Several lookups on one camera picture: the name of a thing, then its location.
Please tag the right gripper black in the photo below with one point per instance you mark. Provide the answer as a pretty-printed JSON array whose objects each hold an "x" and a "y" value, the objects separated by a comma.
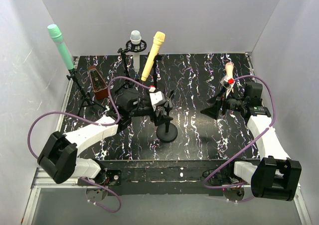
[{"x": 223, "y": 105}]

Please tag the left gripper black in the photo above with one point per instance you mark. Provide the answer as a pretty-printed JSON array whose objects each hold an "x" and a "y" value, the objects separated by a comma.
[{"x": 160, "y": 110}]

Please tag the black round base mic stand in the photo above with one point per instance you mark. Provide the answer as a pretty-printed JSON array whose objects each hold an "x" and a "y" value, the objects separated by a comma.
[{"x": 154, "y": 67}]

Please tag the yellow microphone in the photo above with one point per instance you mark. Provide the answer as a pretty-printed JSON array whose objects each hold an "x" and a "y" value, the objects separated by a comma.
[{"x": 157, "y": 43}]

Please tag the white microphone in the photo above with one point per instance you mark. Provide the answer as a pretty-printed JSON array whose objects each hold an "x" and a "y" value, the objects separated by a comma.
[{"x": 136, "y": 41}]

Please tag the green microphone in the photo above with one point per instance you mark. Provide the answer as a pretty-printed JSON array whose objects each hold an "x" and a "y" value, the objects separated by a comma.
[{"x": 57, "y": 37}]

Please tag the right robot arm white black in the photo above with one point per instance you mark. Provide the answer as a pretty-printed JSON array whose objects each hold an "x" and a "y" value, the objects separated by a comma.
[{"x": 277, "y": 175}]

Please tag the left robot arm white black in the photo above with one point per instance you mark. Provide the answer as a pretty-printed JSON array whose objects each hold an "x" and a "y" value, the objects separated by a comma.
[{"x": 60, "y": 155}]

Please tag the small black clip mic stand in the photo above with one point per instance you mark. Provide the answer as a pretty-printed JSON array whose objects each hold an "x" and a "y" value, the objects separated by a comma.
[{"x": 86, "y": 100}]

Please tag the pink microphone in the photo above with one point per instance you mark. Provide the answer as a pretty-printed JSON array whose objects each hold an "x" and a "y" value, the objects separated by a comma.
[{"x": 229, "y": 67}]

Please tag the brown wooden metronome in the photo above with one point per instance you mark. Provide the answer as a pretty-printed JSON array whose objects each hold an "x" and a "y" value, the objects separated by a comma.
[{"x": 100, "y": 87}]

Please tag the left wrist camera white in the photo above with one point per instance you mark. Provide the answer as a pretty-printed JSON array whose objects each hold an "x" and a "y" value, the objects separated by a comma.
[{"x": 156, "y": 96}]

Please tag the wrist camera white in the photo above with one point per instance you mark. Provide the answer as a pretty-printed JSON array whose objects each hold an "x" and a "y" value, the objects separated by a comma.
[
  {"x": 156, "y": 96},
  {"x": 228, "y": 83}
]

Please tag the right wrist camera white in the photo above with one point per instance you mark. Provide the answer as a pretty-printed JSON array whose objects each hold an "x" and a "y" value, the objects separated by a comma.
[{"x": 228, "y": 83}]

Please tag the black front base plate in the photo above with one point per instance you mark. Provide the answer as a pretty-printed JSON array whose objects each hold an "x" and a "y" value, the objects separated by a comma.
[{"x": 156, "y": 177}]

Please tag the aluminium left side rail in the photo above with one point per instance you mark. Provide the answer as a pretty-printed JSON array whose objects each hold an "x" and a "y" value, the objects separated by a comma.
[{"x": 66, "y": 97}]

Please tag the aluminium front rail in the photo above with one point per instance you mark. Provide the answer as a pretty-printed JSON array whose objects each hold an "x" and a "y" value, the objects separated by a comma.
[{"x": 44, "y": 181}]

